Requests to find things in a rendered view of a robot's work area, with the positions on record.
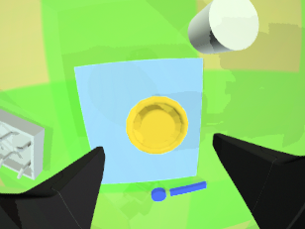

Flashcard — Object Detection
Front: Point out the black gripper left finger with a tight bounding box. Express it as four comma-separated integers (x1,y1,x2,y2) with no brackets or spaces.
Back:
0,147,105,229

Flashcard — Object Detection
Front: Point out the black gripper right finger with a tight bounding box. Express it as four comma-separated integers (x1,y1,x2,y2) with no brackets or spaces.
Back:
212,133,305,229

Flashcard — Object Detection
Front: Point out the yellow plate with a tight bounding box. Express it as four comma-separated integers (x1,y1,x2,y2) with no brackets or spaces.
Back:
126,97,188,154

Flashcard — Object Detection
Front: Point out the white cylinder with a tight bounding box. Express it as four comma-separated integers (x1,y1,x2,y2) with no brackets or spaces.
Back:
188,0,259,54

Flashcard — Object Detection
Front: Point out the light blue flat slab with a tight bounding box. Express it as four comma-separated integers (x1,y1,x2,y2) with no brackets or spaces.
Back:
73,57,204,183

